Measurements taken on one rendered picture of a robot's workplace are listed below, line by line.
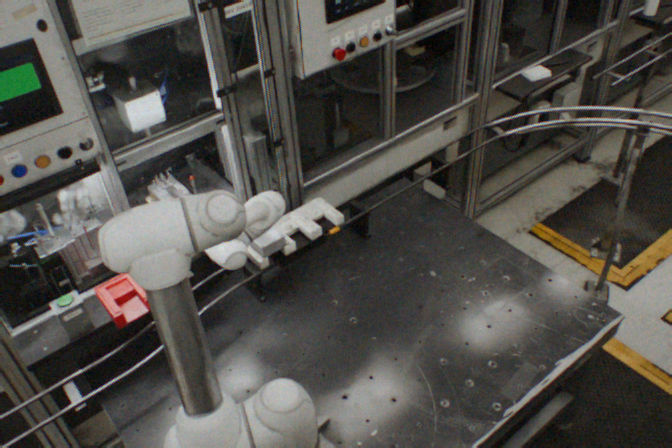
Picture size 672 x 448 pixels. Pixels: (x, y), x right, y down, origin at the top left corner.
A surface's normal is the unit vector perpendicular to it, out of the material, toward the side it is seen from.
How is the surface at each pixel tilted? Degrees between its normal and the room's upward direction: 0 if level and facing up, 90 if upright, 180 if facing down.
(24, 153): 90
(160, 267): 79
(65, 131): 90
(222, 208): 43
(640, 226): 0
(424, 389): 0
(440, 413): 0
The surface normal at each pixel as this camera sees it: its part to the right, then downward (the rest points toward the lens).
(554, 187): -0.06, -0.75
